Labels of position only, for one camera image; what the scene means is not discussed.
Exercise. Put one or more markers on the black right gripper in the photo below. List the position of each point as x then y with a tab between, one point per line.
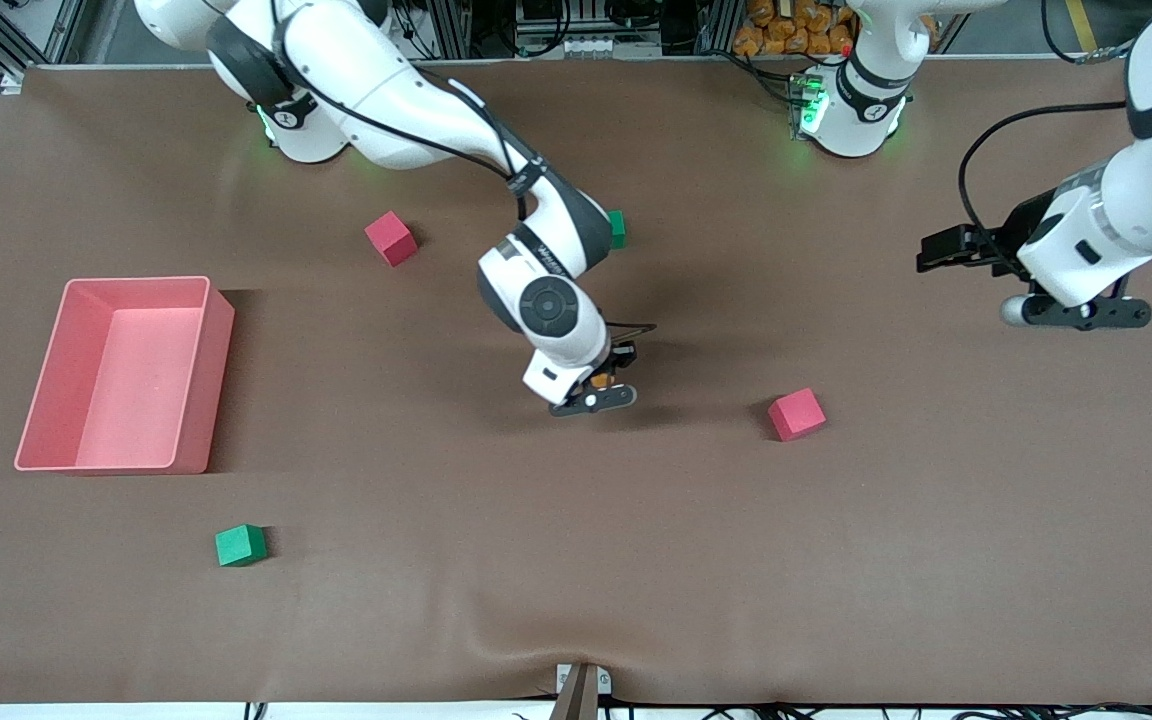
622	357

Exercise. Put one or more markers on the red foam cube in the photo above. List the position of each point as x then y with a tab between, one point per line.
391	238
796	414

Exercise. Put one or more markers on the brown table mat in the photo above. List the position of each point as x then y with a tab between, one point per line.
576	560

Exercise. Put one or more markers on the green foam cube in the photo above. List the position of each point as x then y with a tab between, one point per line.
239	546
618	232

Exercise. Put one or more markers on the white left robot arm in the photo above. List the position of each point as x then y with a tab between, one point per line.
1136	200

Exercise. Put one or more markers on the orange-capped black push button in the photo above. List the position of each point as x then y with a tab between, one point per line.
602	381

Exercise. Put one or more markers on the metal table clamp bracket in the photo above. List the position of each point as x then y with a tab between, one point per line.
581	690

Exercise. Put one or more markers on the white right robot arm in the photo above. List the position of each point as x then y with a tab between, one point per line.
386	100

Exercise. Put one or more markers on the aluminium frame profile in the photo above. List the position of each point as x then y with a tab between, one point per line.
61	25

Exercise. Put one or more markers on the pink plastic bin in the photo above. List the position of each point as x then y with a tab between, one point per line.
136	380

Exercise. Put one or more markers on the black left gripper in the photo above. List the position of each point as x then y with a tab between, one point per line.
1018	226

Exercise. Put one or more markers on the pile of orange items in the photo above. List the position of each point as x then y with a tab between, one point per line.
786	30

